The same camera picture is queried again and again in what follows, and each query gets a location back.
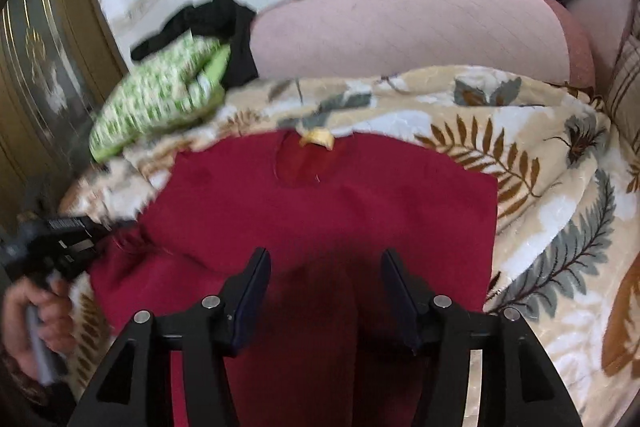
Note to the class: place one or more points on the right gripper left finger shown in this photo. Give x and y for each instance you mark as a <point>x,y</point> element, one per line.
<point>132,385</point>

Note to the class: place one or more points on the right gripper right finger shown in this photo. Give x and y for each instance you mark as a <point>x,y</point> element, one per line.
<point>520,385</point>

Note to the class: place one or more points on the red knit sweater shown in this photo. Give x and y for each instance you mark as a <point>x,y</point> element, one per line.
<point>325,350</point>

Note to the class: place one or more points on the person's left hand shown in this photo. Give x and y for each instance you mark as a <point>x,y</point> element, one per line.
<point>30,311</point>

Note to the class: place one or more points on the floral leaf print blanket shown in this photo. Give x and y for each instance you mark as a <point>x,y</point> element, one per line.
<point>566,252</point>

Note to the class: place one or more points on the wooden wardrobe door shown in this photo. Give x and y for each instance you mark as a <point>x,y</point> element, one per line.
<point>59,63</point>

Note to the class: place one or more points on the green white patterned pillow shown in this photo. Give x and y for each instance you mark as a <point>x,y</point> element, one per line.
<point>169,89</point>

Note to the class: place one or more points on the black garment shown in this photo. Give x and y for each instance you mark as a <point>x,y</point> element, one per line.
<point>226,20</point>

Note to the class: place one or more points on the brown striped cushion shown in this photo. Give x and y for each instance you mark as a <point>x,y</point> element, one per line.
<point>623,98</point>

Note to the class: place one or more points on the pink quilted bolster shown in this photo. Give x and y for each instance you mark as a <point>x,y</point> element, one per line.
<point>362,38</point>

